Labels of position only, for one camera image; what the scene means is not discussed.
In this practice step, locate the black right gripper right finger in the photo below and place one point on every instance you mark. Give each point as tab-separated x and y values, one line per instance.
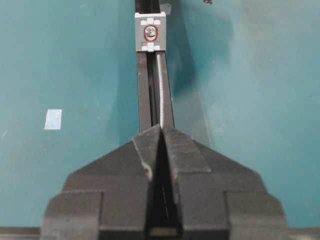
218	198

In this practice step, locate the white plastic bracket with hole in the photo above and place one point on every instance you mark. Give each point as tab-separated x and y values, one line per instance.
150	32

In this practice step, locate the white tape patch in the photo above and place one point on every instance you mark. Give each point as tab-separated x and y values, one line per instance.
53	119

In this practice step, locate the black aluminium extrusion rail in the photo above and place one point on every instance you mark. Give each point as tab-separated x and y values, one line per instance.
154	93

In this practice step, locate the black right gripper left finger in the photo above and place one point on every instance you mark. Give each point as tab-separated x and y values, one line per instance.
109	198

